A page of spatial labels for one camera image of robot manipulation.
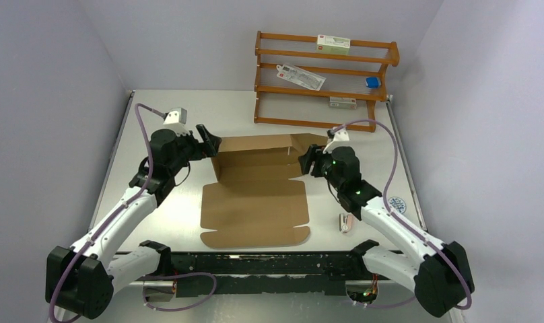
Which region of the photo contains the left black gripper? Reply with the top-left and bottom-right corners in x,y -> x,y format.
168,123 -> 221,175

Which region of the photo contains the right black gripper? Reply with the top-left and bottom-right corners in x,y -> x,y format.
298,143 -> 343,192

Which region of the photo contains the brown cardboard box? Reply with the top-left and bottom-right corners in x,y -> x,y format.
200,133 -> 327,249

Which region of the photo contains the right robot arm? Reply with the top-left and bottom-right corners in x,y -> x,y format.
298,145 -> 475,317

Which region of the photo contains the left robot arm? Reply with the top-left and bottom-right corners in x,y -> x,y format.
45,124 -> 222,322

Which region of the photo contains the grey white box lower shelf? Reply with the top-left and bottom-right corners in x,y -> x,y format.
329,96 -> 358,110

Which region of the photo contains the green white box top shelf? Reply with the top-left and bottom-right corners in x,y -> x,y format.
316,34 -> 351,56

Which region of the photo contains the white plastic packet on shelf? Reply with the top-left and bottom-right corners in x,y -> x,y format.
276,64 -> 326,91

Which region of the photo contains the pink white small device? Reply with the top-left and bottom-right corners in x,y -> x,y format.
339,213 -> 354,234

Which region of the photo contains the orange wooden shelf rack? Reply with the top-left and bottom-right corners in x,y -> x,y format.
253,31 -> 401,128

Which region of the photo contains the blue small object on shelf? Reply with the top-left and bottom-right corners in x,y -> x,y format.
365,77 -> 382,89

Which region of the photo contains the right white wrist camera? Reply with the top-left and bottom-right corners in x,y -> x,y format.
322,128 -> 349,154

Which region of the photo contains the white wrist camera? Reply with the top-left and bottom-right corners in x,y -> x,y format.
163,107 -> 189,136
322,128 -> 349,154

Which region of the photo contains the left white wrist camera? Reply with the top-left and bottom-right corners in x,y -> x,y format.
163,107 -> 189,136

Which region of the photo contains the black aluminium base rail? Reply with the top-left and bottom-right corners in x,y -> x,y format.
144,251 -> 375,297

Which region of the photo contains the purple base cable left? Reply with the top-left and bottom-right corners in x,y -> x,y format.
141,273 -> 218,313

